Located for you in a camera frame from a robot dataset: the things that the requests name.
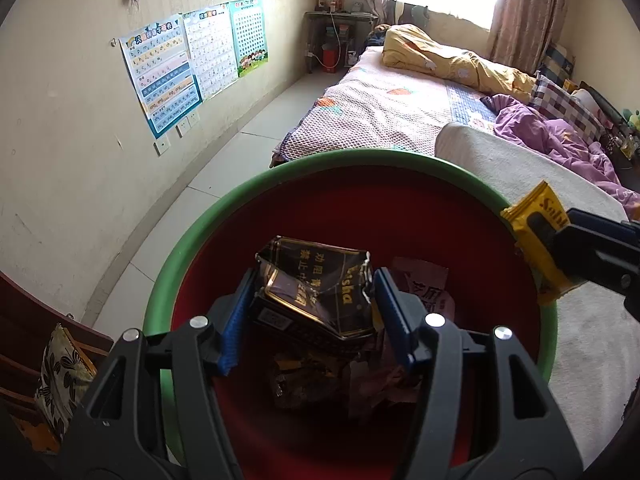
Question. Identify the white wall socket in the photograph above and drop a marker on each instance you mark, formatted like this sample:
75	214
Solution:
184	127
161	147

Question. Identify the teal grid wall poster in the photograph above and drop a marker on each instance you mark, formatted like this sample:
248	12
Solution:
249	35

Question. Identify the floral chair cushion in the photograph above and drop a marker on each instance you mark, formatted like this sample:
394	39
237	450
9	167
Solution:
60	375

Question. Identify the bed with patterned quilted sheet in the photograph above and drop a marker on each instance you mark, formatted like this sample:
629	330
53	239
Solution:
390	110

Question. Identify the pink snack wrapper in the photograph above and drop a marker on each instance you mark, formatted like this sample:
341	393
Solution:
425	285

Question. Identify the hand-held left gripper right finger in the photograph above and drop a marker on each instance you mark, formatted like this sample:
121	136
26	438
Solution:
392	315

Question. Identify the white cushion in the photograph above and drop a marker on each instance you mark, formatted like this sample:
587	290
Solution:
585	101

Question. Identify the white chart wall poster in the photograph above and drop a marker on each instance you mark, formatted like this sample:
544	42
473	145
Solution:
210	52

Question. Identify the checked pillow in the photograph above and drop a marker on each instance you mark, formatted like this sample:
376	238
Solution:
565	102

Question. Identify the framed picture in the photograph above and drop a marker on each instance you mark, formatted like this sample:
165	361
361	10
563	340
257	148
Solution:
330	0

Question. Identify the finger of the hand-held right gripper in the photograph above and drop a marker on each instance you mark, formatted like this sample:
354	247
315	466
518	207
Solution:
600	224
590	255

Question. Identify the blue bordered wall poster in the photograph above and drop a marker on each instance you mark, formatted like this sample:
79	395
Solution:
160	75

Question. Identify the yellow quilt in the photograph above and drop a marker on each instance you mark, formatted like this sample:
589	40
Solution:
450	60

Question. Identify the black gold cardboard box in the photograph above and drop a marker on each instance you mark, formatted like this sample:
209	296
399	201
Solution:
310	285

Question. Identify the wooden chair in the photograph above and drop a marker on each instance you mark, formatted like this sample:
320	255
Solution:
30	320

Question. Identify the dark bed headboard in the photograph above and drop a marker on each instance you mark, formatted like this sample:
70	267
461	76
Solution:
607	110

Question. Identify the red bin with green rim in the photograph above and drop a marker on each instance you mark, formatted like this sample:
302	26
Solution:
350	200

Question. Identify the yellow snack wrapper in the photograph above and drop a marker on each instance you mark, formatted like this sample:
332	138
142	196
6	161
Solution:
550	280

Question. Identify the purple quilt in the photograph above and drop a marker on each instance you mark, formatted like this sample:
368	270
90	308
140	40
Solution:
540	130

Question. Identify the small red bin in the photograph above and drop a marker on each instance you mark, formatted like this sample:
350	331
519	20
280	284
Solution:
329	57

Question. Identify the blue patterned pillow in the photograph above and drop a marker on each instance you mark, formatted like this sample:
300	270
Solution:
557	62

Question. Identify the dark green garment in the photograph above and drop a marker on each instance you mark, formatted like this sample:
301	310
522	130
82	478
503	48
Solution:
415	12

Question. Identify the dark metal desk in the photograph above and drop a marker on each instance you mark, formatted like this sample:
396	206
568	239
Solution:
340	15

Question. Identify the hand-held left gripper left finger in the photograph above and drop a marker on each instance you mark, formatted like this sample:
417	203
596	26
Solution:
235	320

